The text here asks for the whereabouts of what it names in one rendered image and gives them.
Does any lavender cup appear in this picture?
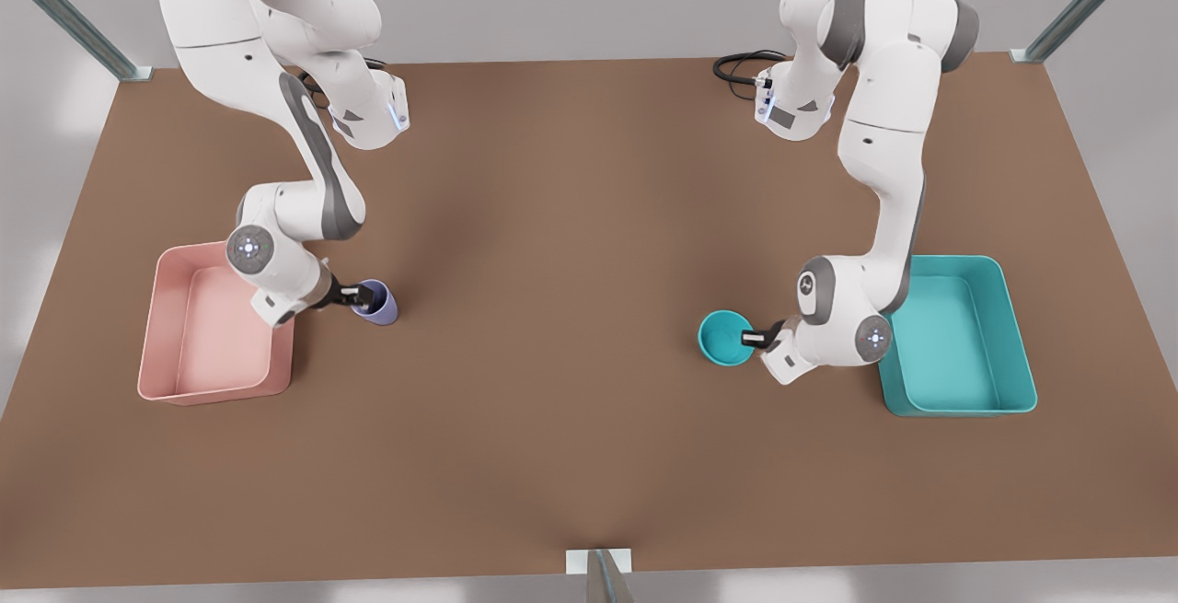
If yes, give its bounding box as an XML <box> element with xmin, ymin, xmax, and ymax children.
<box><xmin>353</xmin><ymin>279</ymin><xmax>399</xmax><ymax>326</ymax></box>

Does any teal bowl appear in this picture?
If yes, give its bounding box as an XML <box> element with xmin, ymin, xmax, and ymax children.
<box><xmin>698</xmin><ymin>309</ymin><xmax>759</xmax><ymax>368</ymax></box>

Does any pink plastic box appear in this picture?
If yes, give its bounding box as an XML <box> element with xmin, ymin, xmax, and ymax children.
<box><xmin>137</xmin><ymin>242</ymin><xmax>295</xmax><ymax>406</ymax></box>

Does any teal plastic box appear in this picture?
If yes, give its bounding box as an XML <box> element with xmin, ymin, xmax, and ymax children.
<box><xmin>877</xmin><ymin>255</ymin><xmax>1039</xmax><ymax>418</ymax></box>

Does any black cable loop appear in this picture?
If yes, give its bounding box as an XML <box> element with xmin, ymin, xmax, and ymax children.
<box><xmin>712</xmin><ymin>50</ymin><xmax>789</xmax><ymax>92</ymax></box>

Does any silver frame post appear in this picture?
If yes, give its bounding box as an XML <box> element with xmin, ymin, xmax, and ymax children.
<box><xmin>1010</xmin><ymin>0</ymin><xmax>1165</xmax><ymax>64</ymax></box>
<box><xmin>565</xmin><ymin>548</ymin><xmax>635</xmax><ymax>603</ymax></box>
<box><xmin>0</xmin><ymin>0</ymin><xmax>154</xmax><ymax>83</ymax></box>

